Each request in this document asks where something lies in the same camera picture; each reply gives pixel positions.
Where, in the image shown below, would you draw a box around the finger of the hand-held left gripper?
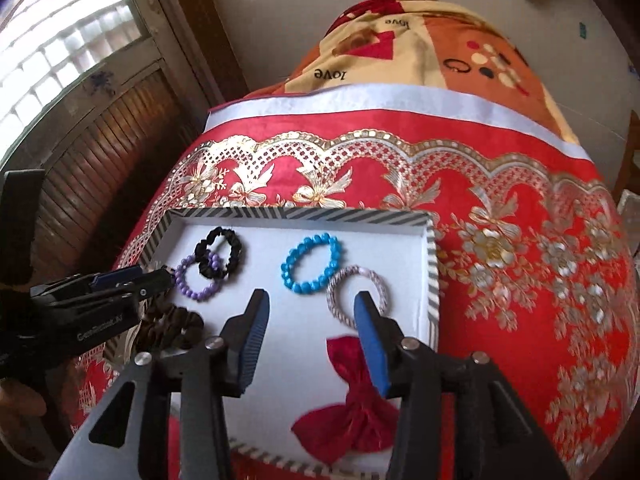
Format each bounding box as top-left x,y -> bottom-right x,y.
100,269 -> 175,306
90,266 -> 151,290

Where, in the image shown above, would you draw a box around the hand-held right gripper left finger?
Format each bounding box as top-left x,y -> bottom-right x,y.
47,288 -> 271,480

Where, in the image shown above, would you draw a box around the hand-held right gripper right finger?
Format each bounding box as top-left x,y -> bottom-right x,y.
354,291 -> 571,480

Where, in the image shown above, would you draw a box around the purple beaded bracelet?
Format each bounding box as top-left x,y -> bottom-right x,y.
174,254 -> 223,302

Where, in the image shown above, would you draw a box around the red bow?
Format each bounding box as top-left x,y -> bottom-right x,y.
291,336 -> 401,465

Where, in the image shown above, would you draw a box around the white pink hair tie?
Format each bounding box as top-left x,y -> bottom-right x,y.
326,265 -> 386,331

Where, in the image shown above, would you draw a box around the blue beaded bracelet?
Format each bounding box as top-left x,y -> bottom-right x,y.
280,232 -> 346,295

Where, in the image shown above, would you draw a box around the black scrunchie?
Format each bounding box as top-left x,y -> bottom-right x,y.
194,226 -> 243,278

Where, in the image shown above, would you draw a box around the striped jewelry box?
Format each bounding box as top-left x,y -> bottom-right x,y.
137,207 -> 441,476

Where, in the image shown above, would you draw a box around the person's left hand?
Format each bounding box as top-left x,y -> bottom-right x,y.
0,377 -> 47,423

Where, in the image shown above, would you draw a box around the brown scrunchie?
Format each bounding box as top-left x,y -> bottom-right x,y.
134,300 -> 205,353

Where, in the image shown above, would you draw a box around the wooden louvered door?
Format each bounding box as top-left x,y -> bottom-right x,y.
0,67 -> 211,281

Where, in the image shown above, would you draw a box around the red floral tablecloth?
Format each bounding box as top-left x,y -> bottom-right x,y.
65,105 -> 640,480

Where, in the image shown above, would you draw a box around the window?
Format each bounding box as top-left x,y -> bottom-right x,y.
0,0 -> 151,161

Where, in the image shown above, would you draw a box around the clear plastic container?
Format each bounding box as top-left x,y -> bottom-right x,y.
617,190 -> 640,256

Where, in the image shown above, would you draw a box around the printed blanket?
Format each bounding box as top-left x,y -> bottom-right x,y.
247,0 -> 596,161

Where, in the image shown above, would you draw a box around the wooden chair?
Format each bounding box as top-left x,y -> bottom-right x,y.
612,110 -> 640,201

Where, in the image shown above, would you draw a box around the brown wooden door frame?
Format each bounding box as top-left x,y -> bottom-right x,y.
142,0 -> 249,111

